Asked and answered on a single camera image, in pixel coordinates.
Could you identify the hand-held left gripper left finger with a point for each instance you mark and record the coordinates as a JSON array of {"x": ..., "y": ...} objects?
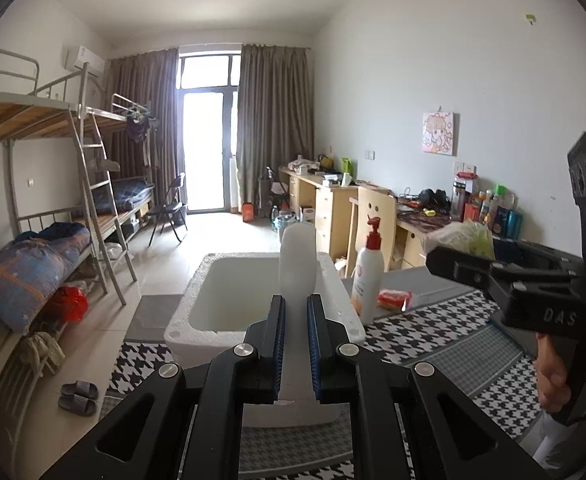
[{"x": 279, "y": 350}]

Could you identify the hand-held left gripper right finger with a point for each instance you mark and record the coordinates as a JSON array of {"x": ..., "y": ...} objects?
[{"x": 314, "y": 355}]

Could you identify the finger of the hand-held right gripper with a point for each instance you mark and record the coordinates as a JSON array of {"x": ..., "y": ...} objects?
[
  {"x": 528, "y": 252},
  {"x": 453, "y": 262}
]

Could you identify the green white tissue pack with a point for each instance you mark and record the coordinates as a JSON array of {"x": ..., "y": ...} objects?
[{"x": 465, "y": 237}]

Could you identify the white foam box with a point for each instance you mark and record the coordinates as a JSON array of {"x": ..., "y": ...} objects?
[{"x": 233, "y": 300}]

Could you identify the white plastic bottle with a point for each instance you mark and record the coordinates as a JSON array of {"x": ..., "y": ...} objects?
[{"x": 298, "y": 260}]

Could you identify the person's right hand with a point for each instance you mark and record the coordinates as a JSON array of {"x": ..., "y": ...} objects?
[{"x": 553, "y": 375}]

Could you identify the wooden desk with patterned top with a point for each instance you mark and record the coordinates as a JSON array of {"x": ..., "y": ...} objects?
[{"x": 413, "y": 245}]

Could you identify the row of toiletry bottles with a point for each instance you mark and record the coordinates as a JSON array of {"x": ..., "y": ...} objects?
[{"x": 493, "y": 210}]

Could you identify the black headphones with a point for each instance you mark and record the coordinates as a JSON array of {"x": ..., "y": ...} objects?
[{"x": 434, "y": 199}]

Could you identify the red snack packet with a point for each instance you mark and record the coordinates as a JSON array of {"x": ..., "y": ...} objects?
[{"x": 393, "y": 299}]

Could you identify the white pump lotion bottle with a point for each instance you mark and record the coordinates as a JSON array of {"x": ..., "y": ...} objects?
[{"x": 368, "y": 280}]

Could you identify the wooden smiley face chair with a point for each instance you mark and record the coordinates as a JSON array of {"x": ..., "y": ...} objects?
[{"x": 378, "y": 205}]

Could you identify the houndstooth tablecloth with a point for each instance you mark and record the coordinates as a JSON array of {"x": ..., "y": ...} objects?
[{"x": 448, "y": 360}]

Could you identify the wooden desk with drawers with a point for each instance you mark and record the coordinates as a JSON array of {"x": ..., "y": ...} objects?
[{"x": 333, "y": 210}]

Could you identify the orange floor bag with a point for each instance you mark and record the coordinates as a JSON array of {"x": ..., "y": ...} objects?
[{"x": 248, "y": 211}]

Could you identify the green paper bag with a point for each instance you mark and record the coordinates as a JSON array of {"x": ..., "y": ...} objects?
[{"x": 347, "y": 166}]

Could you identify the folding hand cart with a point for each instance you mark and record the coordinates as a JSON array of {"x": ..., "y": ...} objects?
[{"x": 273, "y": 192}]

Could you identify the white desk box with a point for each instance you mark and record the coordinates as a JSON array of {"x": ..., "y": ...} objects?
[{"x": 303, "y": 166}]

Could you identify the black folding chair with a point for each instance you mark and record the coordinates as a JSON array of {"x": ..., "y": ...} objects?
[{"x": 168, "y": 210}]

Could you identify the grey slipper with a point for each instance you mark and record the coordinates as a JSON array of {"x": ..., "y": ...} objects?
[
  {"x": 80, "y": 389},
  {"x": 75, "y": 404}
]

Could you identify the glass balcony door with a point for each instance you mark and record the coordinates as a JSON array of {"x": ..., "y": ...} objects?
[{"x": 203, "y": 160}]

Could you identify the small metal bunk bed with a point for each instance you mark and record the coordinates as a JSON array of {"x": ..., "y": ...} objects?
[{"x": 118, "y": 220}]

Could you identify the red plastic bag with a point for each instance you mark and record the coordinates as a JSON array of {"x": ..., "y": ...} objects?
[{"x": 70, "y": 304}]

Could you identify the dark blue plaid bedding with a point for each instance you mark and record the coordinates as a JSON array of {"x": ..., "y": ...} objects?
[{"x": 130, "y": 195}]

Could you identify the wide brown curtain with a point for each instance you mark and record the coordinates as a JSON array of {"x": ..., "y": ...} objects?
[{"x": 273, "y": 110}]

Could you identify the yellowish crumpled cloth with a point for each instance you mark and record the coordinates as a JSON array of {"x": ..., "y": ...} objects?
[{"x": 43, "y": 352}]

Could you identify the patterned blue quilt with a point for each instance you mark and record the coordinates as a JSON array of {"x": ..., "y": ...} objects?
[{"x": 33, "y": 270}]

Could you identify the hanging dark clothes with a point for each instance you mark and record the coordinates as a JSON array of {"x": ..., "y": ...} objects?
[{"x": 135, "y": 130}]

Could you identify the metal bed ladder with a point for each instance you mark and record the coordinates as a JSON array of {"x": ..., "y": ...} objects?
[{"x": 93, "y": 146}]

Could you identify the narrow brown curtain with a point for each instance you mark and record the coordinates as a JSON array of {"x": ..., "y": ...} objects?
[{"x": 138, "y": 90}]

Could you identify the white air conditioner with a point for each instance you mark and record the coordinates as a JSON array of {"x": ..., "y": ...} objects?
[{"x": 83, "y": 60}]

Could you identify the large metal bunk bed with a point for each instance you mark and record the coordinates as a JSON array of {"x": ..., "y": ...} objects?
[{"x": 18, "y": 110}]

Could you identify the white wall socket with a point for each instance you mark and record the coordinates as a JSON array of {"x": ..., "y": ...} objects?
[{"x": 465, "y": 167}]

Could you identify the pink wall poster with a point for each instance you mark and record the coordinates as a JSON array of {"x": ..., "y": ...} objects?
[{"x": 439, "y": 132}]

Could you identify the small wall hook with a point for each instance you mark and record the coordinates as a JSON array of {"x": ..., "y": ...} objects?
[{"x": 530, "y": 19}]

